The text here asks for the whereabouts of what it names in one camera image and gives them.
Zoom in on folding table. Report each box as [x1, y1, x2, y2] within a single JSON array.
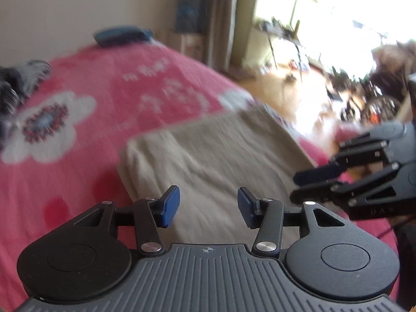
[[258, 18, 313, 83]]

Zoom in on folded blue clothes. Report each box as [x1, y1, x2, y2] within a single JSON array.
[[94, 26, 155, 48]]

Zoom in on pink floral blanket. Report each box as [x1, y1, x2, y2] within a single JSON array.
[[0, 41, 400, 309]]

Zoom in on grey curtain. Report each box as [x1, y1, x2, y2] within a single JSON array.
[[205, 0, 243, 72]]

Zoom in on white water dispenser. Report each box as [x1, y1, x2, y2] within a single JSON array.
[[177, 32, 205, 63]]

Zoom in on pink plastic bag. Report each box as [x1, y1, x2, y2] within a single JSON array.
[[335, 125, 366, 157]]

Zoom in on beige pants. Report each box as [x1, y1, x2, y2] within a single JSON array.
[[118, 106, 322, 249]]

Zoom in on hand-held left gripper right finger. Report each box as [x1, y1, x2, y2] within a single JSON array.
[[238, 187, 345, 257]]

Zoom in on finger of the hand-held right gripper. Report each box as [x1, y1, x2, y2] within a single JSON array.
[[293, 133, 389, 185], [289, 162, 401, 209]]

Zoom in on plaid shirt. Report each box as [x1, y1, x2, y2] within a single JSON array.
[[0, 67, 22, 148]]

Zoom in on pale yellow cabinet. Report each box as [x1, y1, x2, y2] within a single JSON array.
[[231, 0, 264, 69]]

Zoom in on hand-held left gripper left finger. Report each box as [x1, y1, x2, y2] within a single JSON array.
[[74, 185, 181, 257]]

